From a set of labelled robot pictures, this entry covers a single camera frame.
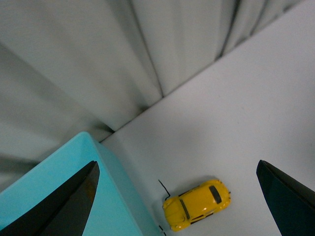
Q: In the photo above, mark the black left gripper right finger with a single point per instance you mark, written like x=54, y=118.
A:
x=291, y=203

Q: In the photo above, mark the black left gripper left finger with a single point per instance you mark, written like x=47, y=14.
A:
x=64, y=212

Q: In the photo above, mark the yellow beetle toy car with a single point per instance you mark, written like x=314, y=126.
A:
x=198, y=203

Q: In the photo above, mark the turquoise plastic storage box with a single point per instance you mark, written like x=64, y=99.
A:
x=117, y=208

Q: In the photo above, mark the grey pleated curtain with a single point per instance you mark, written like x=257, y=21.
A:
x=68, y=66

